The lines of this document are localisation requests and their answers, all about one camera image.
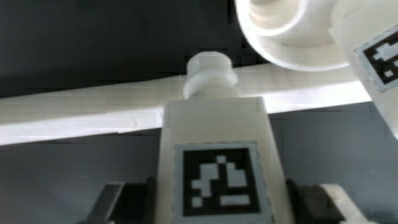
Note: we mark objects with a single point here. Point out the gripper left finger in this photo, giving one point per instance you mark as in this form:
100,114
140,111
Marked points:
124,204

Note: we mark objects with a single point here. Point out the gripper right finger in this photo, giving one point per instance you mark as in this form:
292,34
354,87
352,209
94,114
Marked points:
323,205

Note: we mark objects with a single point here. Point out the white stool leg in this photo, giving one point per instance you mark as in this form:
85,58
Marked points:
220,184
364,34

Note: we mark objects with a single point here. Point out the white round stool seat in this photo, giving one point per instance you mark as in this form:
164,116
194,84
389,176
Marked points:
284,27

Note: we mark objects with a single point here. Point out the white U-shaped fence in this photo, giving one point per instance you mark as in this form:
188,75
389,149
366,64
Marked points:
119,108

